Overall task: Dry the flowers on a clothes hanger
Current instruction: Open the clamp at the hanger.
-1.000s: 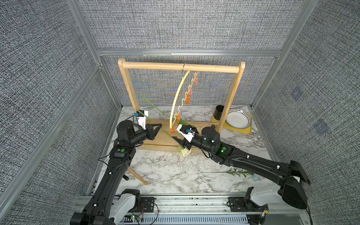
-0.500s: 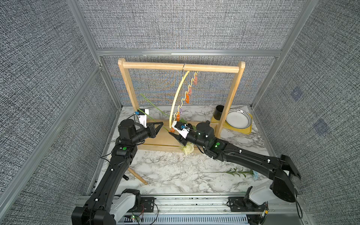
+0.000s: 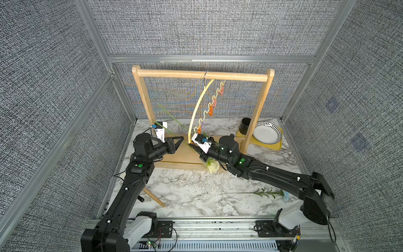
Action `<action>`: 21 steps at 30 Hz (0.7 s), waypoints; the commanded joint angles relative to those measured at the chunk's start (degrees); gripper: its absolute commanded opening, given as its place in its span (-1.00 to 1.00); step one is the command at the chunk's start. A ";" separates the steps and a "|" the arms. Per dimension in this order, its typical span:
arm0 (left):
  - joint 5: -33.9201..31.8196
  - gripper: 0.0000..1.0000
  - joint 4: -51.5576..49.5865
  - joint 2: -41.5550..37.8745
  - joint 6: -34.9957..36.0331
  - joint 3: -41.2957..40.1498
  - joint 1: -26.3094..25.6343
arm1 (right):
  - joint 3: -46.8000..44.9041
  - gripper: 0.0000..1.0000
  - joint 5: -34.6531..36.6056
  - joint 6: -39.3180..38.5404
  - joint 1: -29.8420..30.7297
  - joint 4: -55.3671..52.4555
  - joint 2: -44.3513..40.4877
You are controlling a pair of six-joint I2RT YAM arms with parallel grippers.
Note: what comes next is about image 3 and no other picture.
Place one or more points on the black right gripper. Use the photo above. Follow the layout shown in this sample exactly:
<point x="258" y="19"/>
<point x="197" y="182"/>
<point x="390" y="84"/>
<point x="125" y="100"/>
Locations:
<point x="204" y="155"/>

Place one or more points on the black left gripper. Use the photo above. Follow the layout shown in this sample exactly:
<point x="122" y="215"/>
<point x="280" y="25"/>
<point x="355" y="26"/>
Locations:
<point x="169" y="145"/>

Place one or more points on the white rose with stem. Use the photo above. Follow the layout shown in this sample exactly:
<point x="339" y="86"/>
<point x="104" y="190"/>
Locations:
<point x="210" y="165"/>

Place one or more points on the yellow plastic clip hanger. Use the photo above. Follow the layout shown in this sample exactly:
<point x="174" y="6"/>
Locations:
<point x="212" y="76"/>

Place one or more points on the green leafy sprig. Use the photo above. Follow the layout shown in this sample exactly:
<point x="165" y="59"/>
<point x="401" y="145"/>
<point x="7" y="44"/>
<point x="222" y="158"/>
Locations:
<point x="263" y="192"/>

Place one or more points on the peach rose with stem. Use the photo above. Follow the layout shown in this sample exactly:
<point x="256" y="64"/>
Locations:
<point x="179" y="121"/>

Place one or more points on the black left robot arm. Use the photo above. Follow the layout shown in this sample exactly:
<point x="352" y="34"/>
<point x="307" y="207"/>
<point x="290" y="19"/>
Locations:
<point x="126" y="189"/>

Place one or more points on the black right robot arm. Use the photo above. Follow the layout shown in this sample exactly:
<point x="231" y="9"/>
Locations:
<point x="314" y="193"/>

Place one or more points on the black cup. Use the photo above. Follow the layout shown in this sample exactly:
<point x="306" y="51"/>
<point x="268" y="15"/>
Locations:
<point x="244" y="125"/>

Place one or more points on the white patterned plate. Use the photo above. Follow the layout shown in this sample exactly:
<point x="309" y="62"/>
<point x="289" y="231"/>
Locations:
<point x="267" y="133"/>

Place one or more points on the yellow tray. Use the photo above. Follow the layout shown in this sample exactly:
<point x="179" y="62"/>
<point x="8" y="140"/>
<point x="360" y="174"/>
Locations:
<point x="277" y="146"/>

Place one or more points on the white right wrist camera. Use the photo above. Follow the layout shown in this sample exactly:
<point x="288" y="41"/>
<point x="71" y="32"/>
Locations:
<point x="202" y="142"/>

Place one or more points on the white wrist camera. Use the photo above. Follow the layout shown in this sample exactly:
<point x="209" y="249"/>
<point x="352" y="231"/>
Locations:
<point x="159" y="128"/>
<point x="202" y="142"/>

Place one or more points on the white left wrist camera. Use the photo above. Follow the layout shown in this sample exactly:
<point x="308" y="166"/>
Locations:
<point x="159" y="128"/>

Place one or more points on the wooden handled spatula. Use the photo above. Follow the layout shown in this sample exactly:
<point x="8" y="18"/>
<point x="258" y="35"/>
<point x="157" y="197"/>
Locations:
<point x="151" y="195"/>

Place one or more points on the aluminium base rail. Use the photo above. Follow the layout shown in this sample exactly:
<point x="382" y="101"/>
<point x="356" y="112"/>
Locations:
<point x="243" y="234"/>

